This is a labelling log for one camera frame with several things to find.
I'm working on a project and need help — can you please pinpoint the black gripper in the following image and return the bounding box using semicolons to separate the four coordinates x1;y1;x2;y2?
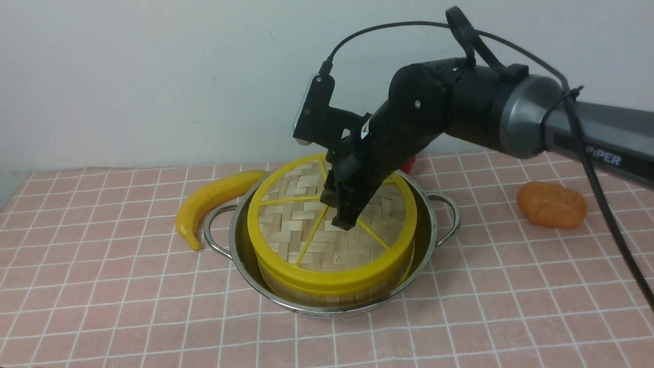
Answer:
320;64;451;231

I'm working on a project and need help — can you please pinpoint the yellow woven steamer lid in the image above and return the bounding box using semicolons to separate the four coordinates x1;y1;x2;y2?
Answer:
247;154;417;264

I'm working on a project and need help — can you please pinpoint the yellow bamboo steamer basket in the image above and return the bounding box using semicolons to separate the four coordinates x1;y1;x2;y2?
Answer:
259;244;414;308

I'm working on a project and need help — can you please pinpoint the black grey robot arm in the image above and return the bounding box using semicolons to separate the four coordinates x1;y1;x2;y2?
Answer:
294;59;582;231

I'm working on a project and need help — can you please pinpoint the red bell pepper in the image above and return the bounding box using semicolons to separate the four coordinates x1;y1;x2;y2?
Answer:
400;156;416;174

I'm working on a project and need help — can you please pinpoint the yellow plastic banana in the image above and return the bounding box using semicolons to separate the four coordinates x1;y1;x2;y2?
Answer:
175;170;268;252

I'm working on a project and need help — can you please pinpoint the orange potato toy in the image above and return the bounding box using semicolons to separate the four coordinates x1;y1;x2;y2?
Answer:
516;181;588;229

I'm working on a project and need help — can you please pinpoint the pink checkered tablecloth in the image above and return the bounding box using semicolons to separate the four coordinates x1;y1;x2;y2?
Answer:
1;152;653;367

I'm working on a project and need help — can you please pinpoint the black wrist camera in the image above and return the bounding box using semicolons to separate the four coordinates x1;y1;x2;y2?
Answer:
293;74;371;153

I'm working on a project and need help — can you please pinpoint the black cable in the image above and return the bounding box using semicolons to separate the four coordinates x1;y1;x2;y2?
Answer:
319;6;654;311

